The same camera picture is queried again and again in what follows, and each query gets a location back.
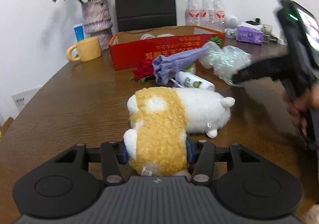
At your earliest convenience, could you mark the water bottle middle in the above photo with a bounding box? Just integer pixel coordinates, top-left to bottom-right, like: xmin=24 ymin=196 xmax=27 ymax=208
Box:
xmin=201 ymin=0 xmax=215 ymax=29

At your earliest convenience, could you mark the red cardboard box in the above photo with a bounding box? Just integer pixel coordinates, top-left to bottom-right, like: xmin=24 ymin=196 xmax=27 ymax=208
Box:
xmin=109 ymin=26 xmax=225 ymax=70

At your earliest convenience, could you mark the purple tissue pack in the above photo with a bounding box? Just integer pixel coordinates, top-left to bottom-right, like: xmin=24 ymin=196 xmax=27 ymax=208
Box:
xmin=235 ymin=26 xmax=263 ymax=45

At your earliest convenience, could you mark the iridescent plastic wrap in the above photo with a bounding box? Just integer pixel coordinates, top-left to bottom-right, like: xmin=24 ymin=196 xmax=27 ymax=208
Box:
xmin=198 ymin=41 xmax=252 ymax=86

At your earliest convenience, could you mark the person right hand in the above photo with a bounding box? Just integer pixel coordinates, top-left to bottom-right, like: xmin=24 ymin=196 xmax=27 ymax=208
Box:
xmin=283 ymin=86 xmax=319 ymax=136

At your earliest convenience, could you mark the yellow mug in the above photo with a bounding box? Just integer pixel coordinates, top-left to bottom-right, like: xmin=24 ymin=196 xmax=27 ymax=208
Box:
xmin=66 ymin=37 xmax=102 ymax=62

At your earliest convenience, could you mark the black adapter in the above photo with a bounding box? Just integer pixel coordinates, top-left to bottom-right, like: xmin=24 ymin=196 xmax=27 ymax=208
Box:
xmin=245 ymin=18 xmax=261 ymax=26

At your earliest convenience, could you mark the yellow white plush toy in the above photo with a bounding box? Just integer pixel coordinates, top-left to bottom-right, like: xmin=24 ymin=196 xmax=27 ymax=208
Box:
xmin=123 ymin=87 xmax=235 ymax=179

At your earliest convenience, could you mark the white robot toy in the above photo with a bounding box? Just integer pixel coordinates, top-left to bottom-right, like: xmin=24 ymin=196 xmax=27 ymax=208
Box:
xmin=224 ymin=15 xmax=238 ymax=39

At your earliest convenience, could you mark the black paper bag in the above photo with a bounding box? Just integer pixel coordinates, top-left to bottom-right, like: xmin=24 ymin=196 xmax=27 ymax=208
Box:
xmin=115 ymin=0 xmax=177 ymax=32

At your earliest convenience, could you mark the pink round jar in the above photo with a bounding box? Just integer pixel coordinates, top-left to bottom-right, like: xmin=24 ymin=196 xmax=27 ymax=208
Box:
xmin=140 ymin=33 xmax=156 ymax=40

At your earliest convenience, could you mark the purple knitted pouch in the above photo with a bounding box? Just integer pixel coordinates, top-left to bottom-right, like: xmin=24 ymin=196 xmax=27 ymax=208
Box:
xmin=152 ymin=45 xmax=210 ymax=86

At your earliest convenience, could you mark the water bottle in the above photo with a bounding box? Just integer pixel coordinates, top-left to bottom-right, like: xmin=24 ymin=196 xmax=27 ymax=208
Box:
xmin=213 ymin=0 xmax=225 ymax=32
xmin=186 ymin=0 xmax=201 ymax=26
xmin=201 ymin=0 xmax=215 ymax=29

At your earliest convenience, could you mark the white lotion bottle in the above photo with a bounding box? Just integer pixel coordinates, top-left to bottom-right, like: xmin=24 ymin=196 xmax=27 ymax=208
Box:
xmin=178 ymin=71 xmax=215 ymax=91

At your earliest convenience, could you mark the water bottle left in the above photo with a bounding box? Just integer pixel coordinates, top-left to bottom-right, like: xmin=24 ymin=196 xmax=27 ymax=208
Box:
xmin=186 ymin=0 xmax=201 ymax=26

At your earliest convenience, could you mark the water bottle right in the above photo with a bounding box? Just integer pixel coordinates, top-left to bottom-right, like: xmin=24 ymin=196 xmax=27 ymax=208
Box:
xmin=213 ymin=0 xmax=225 ymax=32

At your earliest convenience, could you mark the white plastic container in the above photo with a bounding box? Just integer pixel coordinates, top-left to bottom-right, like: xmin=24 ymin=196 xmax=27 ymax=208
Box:
xmin=156 ymin=33 xmax=175 ymax=38

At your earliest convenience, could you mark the cardboard box on floor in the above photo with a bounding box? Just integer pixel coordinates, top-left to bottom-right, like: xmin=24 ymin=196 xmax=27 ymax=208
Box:
xmin=0 ymin=117 xmax=14 ymax=139

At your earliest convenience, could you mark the small glass jar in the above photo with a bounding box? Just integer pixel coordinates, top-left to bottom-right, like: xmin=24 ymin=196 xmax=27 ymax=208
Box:
xmin=261 ymin=24 xmax=273 ymax=41

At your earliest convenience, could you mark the red artificial rose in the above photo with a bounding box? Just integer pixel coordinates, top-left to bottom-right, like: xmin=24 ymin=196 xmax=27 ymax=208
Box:
xmin=130 ymin=60 xmax=155 ymax=84

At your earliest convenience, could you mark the purple ceramic vase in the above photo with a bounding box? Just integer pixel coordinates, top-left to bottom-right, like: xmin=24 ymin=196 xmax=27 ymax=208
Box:
xmin=81 ymin=0 xmax=112 ymax=51

